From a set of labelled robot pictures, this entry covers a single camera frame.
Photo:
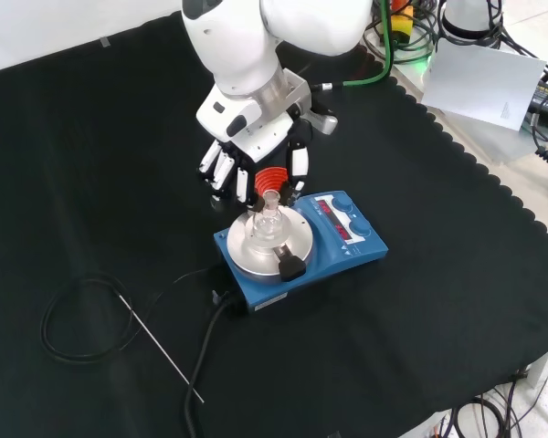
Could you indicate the grey tape piece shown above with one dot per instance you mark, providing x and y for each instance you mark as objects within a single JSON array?
[
  {"x": 104, "y": 42},
  {"x": 334, "y": 434}
]

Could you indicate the clear glass round-bottom flask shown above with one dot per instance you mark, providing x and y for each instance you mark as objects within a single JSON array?
[{"x": 268, "y": 226}]

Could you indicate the thin metal probe rod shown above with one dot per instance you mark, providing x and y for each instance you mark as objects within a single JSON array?
[{"x": 164, "y": 353}]

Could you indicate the yellow stop button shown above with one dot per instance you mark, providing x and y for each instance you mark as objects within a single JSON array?
[{"x": 402, "y": 23}]

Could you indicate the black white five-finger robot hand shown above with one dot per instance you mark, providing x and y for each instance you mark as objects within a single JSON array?
[{"x": 256, "y": 132}]

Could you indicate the black bench cloth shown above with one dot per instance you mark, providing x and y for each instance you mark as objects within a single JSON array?
[{"x": 393, "y": 342}]

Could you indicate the red ribbed flask holder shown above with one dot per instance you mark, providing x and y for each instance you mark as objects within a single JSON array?
[{"x": 270, "y": 179}]

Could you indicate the pale board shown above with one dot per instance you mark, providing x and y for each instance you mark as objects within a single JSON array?
[{"x": 479, "y": 82}]

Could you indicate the blue heater with metal block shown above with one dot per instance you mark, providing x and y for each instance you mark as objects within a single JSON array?
[{"x": 356, "y": 255}]

